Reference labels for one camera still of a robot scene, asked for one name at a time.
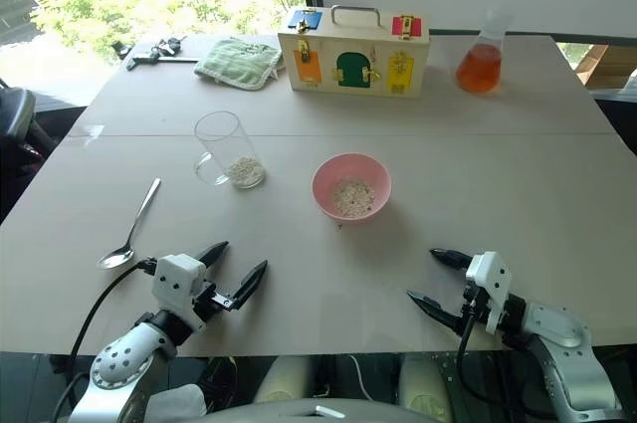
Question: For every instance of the clear glass cup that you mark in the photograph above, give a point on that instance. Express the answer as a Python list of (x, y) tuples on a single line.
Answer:
[(219, 139)]

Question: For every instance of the green quilted cloth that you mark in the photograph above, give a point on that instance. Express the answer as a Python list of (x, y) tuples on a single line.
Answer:
[(234, 64)]

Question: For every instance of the beige oats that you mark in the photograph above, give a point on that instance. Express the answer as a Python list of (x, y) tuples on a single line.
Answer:
[(353, 196)]

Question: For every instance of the pale rounded shape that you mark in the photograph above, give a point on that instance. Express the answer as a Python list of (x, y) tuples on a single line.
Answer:
[(423, 385), (283, 378)]

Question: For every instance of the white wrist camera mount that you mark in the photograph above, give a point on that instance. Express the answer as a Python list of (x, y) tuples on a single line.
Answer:
[(174, 283), (490, 278)]

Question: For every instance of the wooden furniture piece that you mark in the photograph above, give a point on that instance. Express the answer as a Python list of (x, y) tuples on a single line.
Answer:
[(604, 67)]

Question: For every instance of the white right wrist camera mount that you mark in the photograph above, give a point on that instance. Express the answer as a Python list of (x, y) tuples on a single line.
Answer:
[(490, 278)]

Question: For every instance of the orange liquid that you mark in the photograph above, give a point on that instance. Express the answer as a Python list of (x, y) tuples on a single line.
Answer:
[(479, 69)]

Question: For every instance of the metal spoon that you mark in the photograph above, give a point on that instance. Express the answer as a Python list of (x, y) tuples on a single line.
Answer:
[(115, 259)]

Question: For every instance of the glass conical flask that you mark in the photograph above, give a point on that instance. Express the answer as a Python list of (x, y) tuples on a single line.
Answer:
[(492, 30)]

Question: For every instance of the pink bowl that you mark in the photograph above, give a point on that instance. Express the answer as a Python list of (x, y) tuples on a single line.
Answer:
[(326, 179)]

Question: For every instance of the black key bunch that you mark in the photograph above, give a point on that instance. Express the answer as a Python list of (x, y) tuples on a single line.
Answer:
[(168, 47)]

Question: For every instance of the wooden lock box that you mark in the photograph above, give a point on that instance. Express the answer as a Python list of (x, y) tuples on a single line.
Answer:
[(383, 45)]

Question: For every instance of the black chair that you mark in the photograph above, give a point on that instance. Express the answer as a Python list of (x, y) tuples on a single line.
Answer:
[(17, 114)]

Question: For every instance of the small dish of white grains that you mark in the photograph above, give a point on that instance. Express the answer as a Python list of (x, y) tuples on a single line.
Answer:
[(245, 171)]

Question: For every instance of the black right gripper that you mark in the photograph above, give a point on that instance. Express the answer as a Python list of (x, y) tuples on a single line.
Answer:
[(475, 301)]

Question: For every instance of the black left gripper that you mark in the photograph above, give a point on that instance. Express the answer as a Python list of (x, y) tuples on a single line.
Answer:
[(211, 301)]

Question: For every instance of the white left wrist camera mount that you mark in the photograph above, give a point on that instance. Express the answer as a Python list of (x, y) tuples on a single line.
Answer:
[(174, 283)]

